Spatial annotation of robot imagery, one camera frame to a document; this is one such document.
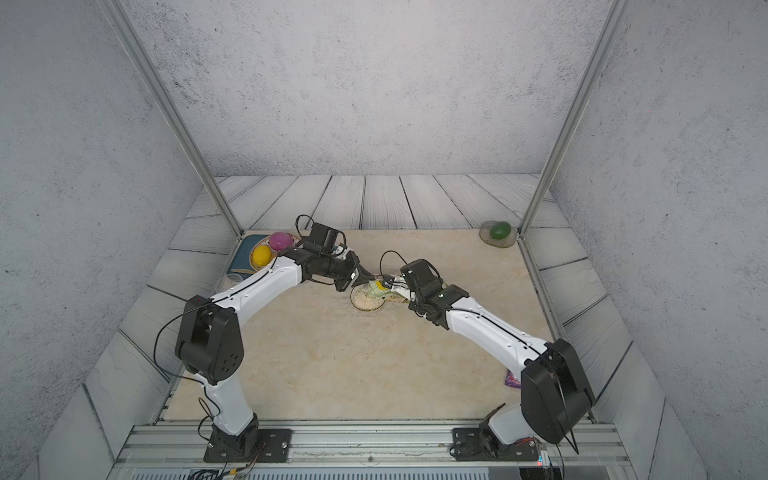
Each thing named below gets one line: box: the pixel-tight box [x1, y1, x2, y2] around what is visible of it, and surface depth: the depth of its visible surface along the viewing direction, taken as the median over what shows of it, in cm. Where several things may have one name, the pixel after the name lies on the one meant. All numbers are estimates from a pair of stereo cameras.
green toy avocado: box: [490, 221, 512, 240], surface depth 120 cm
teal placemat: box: [227, 235, 269, 278], surface depth 114 cm
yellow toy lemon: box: [252, 245, 273, 267], surface depth 110 cm
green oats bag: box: [367, 279, 403, 299], surface depth 82 cm
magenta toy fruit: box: [269, 232, 295, 250], surface depth 113 cm
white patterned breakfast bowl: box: [350, 283, 386, 311], surface depth 98 cm
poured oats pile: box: [351, 286, 385, 311], surface depth 98 cm
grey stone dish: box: [479, 220, 517, 248], surface depth 121 cm
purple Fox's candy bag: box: [505, 369, 521, 389], surface depth 84 cm
